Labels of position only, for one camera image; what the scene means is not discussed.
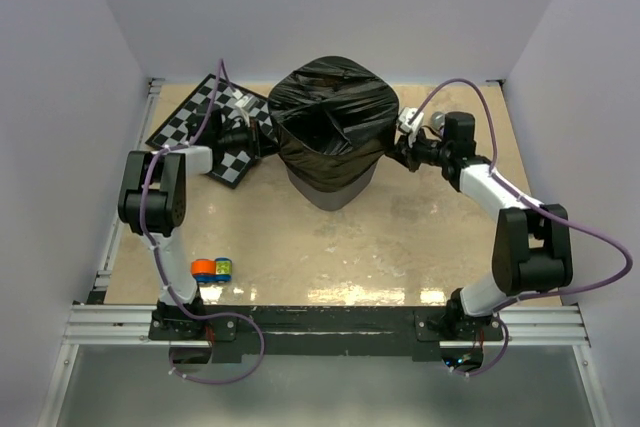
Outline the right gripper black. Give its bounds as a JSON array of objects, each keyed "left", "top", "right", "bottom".
[{"left": 385, "top": 126, "right": 451, "bottom": 174}]

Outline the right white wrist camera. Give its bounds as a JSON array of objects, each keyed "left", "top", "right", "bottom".
[{"left": 396, "top": 107, "right": 424, "bottom": 147}]

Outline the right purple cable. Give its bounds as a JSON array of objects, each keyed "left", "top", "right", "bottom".
[{"left": 414, "top": 77, "right": 634, "bottom": 378}]

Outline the aluminium front rail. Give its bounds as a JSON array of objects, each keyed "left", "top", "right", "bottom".
[{"left": 63, "top": 304, "right": 590, "bottom": 346}]

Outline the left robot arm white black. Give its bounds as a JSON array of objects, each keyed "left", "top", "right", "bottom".
[{"left": 117, "top": 108, "right": 278, "bottom": 339}]

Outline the orange blue toy car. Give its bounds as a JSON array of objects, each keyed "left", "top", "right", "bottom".
[{"left": 190, "top": 257, "right": 233, "bottom": 285}]

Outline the aluminium rail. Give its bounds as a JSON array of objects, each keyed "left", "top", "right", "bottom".
[
  {"left": 81, "top": 78, "right": 165, "bottom": 305},
  {"left": 63, "top": 304, "right": 590, "bottom": 346}
]

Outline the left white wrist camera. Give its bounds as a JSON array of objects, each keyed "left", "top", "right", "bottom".
[{"left": 233, "top": 92, "right": 259, "bottom": 123}]

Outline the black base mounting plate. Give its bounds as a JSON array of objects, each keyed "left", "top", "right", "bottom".
[{"left": 148, "top": 305, "right": 503, "bottom": 363}]

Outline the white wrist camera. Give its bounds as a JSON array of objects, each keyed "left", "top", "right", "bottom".
[
  {"left": 396, "top": 107, "right": 424, "bottom": 147},
  {"left": 233, "top": 92, "right": 259, "bottom": 123}
]

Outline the grey plastic trash bin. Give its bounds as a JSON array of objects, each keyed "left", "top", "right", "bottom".
[{"left": 286, "top": 163, "right": 377, "bottom": 212}]

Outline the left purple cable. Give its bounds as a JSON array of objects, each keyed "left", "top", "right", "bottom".
[{"left": 140, "top": 57, "right": 266, "bottom": 382}]

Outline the black plastic trash bag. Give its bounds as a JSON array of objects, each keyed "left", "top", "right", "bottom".
[{"left": 267, "top": 56, "right": 400, "bottom": 193}]

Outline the aluminium left side rail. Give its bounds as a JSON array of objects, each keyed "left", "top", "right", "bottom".
[{"left": 81, "top": 78, "right": 165, "bottom": 305}]

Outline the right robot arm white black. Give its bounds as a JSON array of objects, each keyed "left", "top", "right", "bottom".
[{"left": 390, "top": 108, "right": 573, "bottom": 340}]

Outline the purple glitter toy microphone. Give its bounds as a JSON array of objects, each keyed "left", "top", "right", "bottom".
[{"left": 429, "top": 111, "right": 446, "bottom": 132}]

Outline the black white chessboard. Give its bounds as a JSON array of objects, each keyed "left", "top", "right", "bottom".
[{"left": 146, "top": 74, "right": 278, "bottom": 189}]

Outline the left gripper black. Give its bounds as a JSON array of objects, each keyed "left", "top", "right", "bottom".
[{"left": 217, "top": 117, "right": 284, "bottom": 161}]

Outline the purple cable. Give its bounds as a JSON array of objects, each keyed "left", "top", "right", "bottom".
[
  {"left": 414, "top": 77, "right": 634, "bottom": 378},
  {"left": 140, "top": 57, "right": 266, "bottom": 382}
]

